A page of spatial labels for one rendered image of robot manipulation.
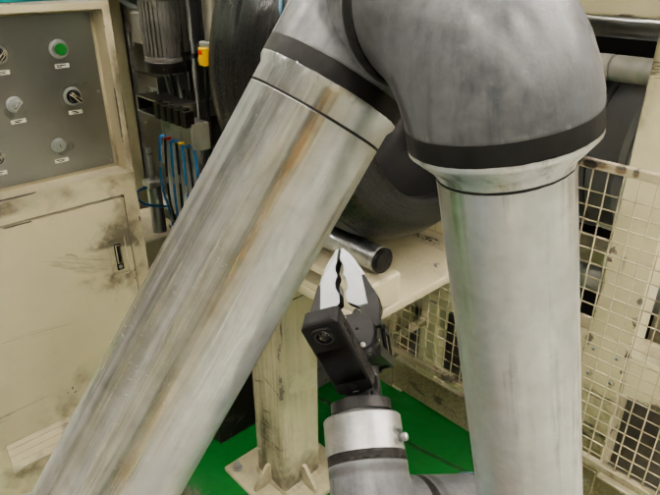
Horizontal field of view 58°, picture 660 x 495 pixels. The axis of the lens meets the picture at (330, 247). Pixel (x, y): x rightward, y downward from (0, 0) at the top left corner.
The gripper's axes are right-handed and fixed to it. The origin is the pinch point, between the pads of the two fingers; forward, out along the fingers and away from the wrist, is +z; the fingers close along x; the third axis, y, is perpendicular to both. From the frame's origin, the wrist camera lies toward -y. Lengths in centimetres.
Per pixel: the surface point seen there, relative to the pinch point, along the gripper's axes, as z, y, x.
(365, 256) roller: 8.6, 18.6, -1.3
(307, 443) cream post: -5, 92, -43
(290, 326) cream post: 16, 59, -32
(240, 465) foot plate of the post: -7, 95, -67
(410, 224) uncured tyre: 13.6, 20.6, 6.5
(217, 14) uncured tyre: 38.2, -12.0, -11.1
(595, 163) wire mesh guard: 28, 41, 40
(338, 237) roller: 14.1, 19.6, -5.9
